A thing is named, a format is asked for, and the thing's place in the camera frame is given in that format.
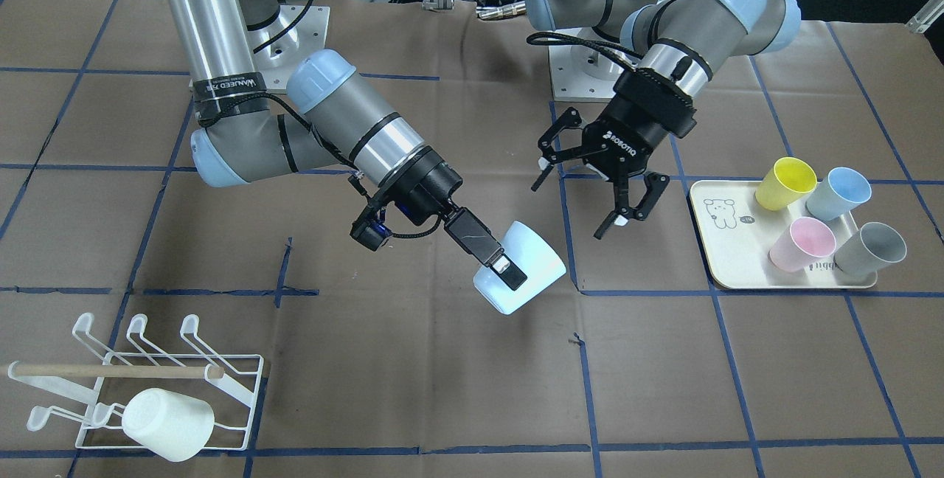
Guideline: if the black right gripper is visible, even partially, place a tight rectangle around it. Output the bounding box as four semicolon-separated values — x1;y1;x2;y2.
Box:
350;150;528;291

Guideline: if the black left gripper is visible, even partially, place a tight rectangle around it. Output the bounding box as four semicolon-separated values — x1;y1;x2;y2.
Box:
530;69;695;240

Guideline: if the light blue cup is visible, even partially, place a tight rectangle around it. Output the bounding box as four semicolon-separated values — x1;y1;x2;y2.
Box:
474;221;566;314
805;167;872;222

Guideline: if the white plastic cup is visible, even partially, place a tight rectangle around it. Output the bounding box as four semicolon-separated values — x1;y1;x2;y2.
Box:
121;388;215;462

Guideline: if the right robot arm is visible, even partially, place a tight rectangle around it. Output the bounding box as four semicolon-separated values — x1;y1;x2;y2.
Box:
169;0;527;292

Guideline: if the yellow plastic cup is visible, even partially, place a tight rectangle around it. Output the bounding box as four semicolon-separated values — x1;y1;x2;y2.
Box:
754;156;817;210

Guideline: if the pink plastic cup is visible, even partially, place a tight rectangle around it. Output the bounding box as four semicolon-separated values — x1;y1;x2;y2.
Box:
768;217;837;272

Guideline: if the grey plastic cup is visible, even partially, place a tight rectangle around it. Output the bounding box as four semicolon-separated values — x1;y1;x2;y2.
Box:
833;222;908;276

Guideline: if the beige serving tray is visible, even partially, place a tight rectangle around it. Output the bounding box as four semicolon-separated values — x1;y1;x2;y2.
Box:
689;180;878;290

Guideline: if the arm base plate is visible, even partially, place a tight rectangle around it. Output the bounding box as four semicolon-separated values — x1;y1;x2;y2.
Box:
549;18;623;103
246;4;330;94

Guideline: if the white wire cup rack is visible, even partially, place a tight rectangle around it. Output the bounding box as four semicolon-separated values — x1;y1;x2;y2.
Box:
4;313;267;460

